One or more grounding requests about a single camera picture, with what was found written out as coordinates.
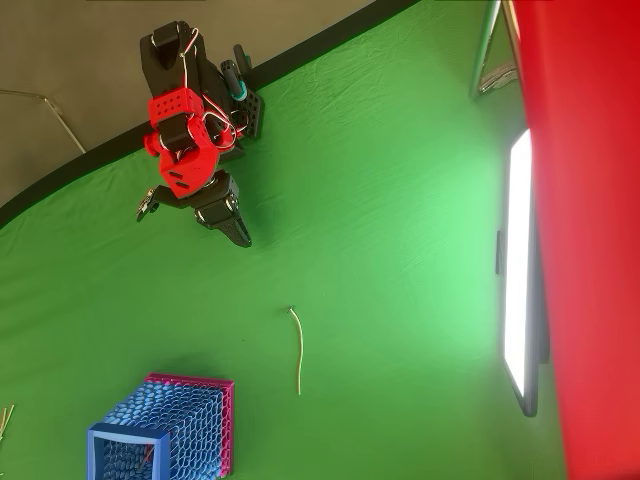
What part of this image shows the white cable piece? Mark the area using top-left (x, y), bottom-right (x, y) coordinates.
top-left (286, 305), bottom-right (305, 396)

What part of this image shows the blue and pink lattice basket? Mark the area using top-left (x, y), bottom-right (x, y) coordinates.
top-left (86, 372), bottom-right (235, 480)

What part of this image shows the black clamp with teal knob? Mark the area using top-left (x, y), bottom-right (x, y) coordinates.
top-left (219, 43), bottom-right (265, 141)

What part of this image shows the thin grey metal rod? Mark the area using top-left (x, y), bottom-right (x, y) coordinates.
top-left (0, 88), bottom-right (88, 154)

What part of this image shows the green cloth with black border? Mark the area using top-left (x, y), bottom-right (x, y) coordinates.
top-left (0, 0), bottom-right (569, 480)

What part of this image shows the black LED light panel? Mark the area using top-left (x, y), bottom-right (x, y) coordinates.
top-left (494, 127), bottom-right (551, 419)

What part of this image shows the chrome metal stand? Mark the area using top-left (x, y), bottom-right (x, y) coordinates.
top-left (468, 0), bottom-right (524, 99)

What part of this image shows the large red blurry object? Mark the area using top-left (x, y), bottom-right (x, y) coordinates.
top-left (508, 0), bottom-right (640, 480)

